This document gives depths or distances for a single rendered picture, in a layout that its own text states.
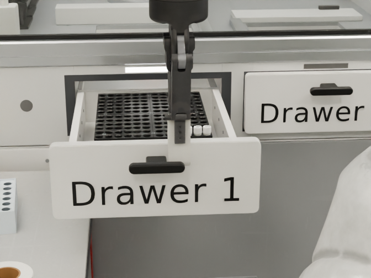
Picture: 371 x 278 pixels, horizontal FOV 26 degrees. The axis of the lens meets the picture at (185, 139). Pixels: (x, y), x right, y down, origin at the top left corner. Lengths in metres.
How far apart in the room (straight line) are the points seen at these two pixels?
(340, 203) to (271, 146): 0.84
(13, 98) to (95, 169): 0.37
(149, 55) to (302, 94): 0.28
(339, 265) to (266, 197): 0.90
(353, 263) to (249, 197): 0.53
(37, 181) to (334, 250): 0.84
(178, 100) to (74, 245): 0.30
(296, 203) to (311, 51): 0.29
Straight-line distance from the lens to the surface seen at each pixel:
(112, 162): 1.10
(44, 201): 1.34
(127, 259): 1.56
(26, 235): 1.23
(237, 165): 1.12
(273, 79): 1.42
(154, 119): 1.28
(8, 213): 1.23
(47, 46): 1.40
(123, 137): 1.20
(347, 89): 1.42
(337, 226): 0.64
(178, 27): 1.00
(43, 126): 1.45
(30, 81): 1.43
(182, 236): 1.54
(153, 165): 1.07
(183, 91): 1.01
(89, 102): 1.45
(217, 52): 1.42
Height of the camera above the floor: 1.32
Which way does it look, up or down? 21 degrees down
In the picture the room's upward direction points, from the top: straight up
